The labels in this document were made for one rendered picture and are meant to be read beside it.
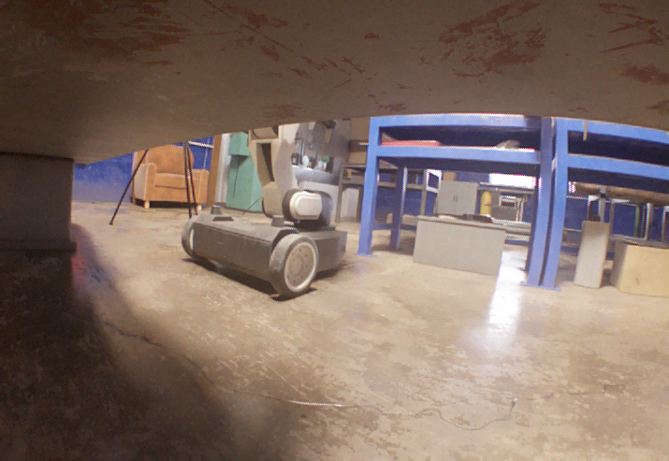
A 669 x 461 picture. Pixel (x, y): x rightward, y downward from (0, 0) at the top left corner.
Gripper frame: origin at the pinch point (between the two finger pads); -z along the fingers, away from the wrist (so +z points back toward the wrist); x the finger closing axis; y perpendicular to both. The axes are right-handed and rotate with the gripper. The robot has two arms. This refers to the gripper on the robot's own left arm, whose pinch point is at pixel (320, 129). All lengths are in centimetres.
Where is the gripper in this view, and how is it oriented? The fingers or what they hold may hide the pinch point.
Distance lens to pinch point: 107.9
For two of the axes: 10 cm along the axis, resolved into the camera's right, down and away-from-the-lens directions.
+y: 8.5, 1.1, -5.1
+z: 2.0, -9.7, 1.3
